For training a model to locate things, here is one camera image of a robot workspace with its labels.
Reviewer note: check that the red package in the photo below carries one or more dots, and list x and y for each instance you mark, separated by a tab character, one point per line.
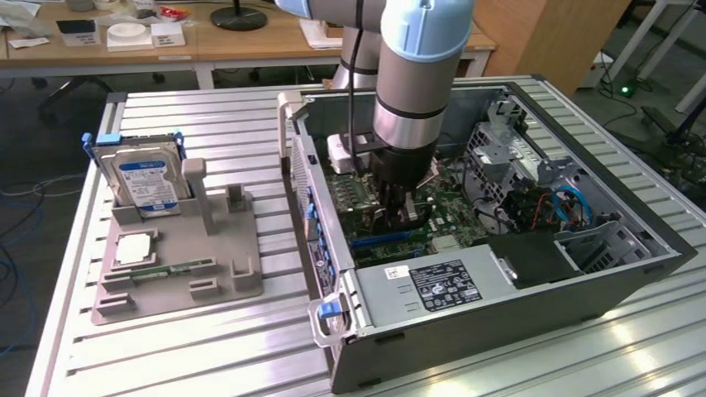
172	13

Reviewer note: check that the metal disk bay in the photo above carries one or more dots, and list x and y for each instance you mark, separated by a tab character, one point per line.
601	248

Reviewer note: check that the green motherboard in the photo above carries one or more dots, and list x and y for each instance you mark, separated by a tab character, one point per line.
453	207

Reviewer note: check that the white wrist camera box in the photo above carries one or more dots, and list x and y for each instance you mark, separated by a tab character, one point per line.
341	155

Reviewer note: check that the grey parts rack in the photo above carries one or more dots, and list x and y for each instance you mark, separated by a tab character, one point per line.
182	244

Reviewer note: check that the green lit power strip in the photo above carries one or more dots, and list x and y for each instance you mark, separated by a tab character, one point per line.
626	89

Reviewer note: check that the black open PC case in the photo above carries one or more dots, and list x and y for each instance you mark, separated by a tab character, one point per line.
497	343

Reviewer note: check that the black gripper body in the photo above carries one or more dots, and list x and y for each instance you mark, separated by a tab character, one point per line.
405	169

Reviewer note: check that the metal drive cage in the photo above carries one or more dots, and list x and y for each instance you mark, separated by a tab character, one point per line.
497	157

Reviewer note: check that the wooden cabinet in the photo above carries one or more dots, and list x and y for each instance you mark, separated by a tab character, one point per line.
551	37

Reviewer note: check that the white table frame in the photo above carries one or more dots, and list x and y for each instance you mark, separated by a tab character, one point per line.
657	37

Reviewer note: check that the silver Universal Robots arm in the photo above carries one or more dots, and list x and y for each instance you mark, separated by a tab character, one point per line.
414	82

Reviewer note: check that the open socket cover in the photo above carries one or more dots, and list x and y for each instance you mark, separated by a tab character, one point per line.
433	175

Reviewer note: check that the black office chair base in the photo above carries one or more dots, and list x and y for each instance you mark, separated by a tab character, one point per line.
71	89

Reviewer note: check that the green RAM stick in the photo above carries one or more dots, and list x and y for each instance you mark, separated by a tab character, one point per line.
166	271

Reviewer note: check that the silver CPU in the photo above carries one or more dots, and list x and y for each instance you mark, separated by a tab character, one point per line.
135	248

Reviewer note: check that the black floor stand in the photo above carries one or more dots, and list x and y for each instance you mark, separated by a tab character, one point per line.
660	120

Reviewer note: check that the hard disk blue label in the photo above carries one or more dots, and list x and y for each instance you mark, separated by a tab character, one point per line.
146	182

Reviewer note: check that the white round part on box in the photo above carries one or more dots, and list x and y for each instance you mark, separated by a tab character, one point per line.
130	35

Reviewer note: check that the black round lamp base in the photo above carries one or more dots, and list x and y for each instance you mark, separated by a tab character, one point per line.
238	20

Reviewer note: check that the grey power supply unit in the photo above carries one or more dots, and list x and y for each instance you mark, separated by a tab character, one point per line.
386	297

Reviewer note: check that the graphics card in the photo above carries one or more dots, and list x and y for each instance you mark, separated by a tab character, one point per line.
425	215

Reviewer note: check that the small white box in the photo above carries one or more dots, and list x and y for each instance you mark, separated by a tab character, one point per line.
167	35

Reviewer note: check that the wooden desk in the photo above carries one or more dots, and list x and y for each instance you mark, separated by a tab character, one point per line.
249	45

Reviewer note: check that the white paper slip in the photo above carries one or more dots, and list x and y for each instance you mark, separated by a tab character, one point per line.
27	42

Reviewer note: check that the blue disk caddy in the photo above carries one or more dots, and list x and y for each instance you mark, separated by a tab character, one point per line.
107	140

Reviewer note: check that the white box black lid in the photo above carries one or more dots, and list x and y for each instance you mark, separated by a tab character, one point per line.
78	31

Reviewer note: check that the white paper stack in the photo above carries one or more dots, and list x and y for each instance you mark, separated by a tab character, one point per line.
319	35

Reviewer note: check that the blue expansion slot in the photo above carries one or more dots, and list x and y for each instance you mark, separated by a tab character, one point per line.
381	240

